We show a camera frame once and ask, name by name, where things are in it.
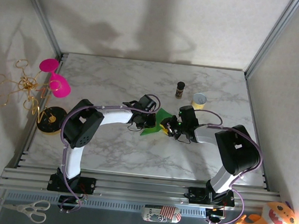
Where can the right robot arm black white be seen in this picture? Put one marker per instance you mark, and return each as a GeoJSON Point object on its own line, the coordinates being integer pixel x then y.
{"type": "Point", "coordinates": [236, 149]}

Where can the striped patterned can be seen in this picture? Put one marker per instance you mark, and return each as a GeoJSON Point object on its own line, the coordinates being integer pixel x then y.
{"type": "Point", "coordinates": [161, 213]}

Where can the green paper sheet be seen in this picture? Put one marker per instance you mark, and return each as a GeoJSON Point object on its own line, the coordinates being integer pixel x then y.
{"type": "Point", "coordinates": [161, 115]}

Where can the aluminium frame post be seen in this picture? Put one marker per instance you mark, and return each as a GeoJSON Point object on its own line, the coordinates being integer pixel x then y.
{"type": "Point", "coordinates": [41, 19]}
{"type": "Point", "coordinates": [271, 39]}

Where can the perforated metal strip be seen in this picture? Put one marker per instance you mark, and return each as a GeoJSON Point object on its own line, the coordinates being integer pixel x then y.
{"type": "Point", "coordinates": [108, 204]}

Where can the white scissors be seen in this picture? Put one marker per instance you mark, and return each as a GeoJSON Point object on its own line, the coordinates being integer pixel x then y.
{"type": "Point", "coordinates": [32, 209]}

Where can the small dark spice bottle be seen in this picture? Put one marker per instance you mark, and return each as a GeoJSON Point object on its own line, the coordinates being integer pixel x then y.
{"type": "Point", "coordinates": [180, 89]}

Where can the orange fish plush toy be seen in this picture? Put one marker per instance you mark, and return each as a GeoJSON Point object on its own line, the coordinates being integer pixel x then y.
{"type": "Point", "coordinates": [274, 222]}

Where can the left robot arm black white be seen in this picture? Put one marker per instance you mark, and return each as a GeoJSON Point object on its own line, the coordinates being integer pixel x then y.
{"type": "Point", "coordinates": [84, 127]}

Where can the aluminium front rail frame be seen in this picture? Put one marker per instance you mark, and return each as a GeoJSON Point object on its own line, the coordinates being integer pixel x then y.
{"type": "Point", "coordinates": [136, 188]}

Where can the small black controller box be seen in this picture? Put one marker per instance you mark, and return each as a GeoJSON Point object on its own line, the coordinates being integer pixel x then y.
{"type": "Point", "coordinates": [215, 215]}
{"type": "Point", "coordinates": [70, 200]}

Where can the pink plastic wine glass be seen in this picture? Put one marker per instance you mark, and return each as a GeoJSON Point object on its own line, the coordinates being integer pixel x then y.
{"type": "Point", "coordinates": [61, 90]}

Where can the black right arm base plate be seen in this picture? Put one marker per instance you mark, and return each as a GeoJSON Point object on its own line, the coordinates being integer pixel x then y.
{"type": "Point", "coordinates": [197, 194]}

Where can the aluminium side rail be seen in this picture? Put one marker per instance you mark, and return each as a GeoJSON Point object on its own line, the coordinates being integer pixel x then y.
{"type": "Point", "coordinates": [26, 155]}

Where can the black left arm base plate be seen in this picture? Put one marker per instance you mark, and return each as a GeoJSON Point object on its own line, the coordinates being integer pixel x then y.
{"type": "Point", "coordinates": [89, 185]}

